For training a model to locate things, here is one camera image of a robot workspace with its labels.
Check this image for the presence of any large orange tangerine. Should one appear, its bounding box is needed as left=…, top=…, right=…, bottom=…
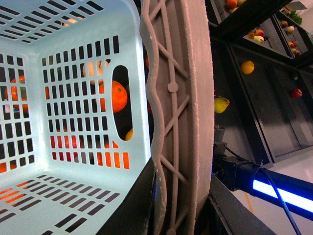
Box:
left=99, top=80, right=128, bottom=113

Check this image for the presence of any grey basket handle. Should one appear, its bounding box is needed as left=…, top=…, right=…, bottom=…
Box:
left=140, top=0, right=214, bottom=235

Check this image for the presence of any light blue plastic basket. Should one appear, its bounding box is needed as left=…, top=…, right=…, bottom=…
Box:
left=0, top=0, right=150, bottom=235

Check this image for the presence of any black display shelf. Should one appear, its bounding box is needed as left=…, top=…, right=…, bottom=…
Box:
left=205, top=0, right=313, bottom=167

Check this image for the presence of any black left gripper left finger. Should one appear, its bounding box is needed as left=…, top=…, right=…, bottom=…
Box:
left=97, top=159, right=156, bottom=235

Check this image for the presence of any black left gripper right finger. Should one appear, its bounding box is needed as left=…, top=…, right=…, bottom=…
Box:
left=208, top=175, right=275, bottom=235

